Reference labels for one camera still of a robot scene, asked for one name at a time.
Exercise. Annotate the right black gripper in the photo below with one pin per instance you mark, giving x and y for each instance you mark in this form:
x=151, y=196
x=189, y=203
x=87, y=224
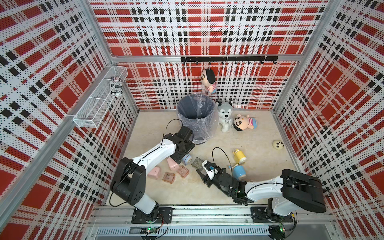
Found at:
x=207, y=181

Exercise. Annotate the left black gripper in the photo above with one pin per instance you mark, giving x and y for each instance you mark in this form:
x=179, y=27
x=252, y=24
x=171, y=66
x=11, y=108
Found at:
x=178, y=157

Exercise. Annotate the blue sharpener front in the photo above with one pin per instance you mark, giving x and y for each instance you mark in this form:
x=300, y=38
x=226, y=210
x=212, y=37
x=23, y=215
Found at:
x=186, y=159

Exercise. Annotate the blue sharpener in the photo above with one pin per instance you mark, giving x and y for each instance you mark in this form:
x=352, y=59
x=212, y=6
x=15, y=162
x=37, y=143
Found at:
x=186, y=159
x=239, y=172

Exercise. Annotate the translucent grey sharpener tray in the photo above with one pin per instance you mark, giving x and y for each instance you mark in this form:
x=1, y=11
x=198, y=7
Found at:
x=198, y=164

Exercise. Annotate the pink sharpener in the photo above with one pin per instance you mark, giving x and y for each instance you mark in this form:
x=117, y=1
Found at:
x=174, y=166
x=155, y=173

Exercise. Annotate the grey bin with plastic liner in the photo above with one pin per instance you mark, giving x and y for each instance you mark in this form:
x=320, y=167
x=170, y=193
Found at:
x=199, y=113

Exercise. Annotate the translucent pink sharpener tray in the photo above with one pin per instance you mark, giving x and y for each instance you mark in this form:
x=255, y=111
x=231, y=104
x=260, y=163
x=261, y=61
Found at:
x=169, y=177

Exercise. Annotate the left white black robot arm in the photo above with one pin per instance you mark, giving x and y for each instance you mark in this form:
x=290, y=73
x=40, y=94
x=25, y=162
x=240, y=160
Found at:
x=129, y=180

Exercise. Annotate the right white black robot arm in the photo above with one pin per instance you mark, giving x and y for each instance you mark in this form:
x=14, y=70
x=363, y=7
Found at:
x=285, y=194

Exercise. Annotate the blue sharpener middle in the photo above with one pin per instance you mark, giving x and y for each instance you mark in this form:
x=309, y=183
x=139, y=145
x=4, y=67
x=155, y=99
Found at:
x=239, y=172

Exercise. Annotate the yellow pencil sharpener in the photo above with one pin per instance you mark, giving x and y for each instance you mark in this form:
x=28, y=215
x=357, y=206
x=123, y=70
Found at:
x=239, y=157

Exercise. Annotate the husky plush toy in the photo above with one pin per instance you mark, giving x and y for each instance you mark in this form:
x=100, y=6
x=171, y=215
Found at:
x=225, y=111

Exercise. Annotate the right green circuit board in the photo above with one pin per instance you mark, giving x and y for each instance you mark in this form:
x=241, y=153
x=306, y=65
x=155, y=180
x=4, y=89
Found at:
x=276, y=233

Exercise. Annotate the green circuit board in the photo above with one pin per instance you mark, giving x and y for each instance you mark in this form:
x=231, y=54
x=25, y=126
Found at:
x=149, y=231
x=276, y=233

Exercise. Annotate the lying cartoon boy doll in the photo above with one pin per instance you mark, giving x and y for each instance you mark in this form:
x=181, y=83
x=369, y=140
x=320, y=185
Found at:
x=242, y=123

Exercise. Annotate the cream panda face ball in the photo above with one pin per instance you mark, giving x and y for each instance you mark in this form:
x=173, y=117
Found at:
x=278, y=144

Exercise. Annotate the hanging cartoon boy doll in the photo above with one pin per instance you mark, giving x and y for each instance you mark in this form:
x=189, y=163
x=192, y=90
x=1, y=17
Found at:
x=208, y=79

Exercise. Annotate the black white can in basket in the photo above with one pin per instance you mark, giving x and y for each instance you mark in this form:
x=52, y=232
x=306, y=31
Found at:
x=116, y=87

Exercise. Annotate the left green circuit board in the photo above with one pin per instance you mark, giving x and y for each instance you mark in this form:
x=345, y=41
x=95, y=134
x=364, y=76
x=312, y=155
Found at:
x=149, y=231

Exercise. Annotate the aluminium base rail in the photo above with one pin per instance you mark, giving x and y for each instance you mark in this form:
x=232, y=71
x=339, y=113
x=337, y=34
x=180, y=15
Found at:
x=221, y=222

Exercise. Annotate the white wire wall basket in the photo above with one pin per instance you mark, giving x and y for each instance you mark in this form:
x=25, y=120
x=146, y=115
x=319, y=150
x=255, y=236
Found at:
x=96, y=106

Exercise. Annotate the black wall hook rail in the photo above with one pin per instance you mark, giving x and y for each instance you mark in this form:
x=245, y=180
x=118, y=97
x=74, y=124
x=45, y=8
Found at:
x=260, y=59

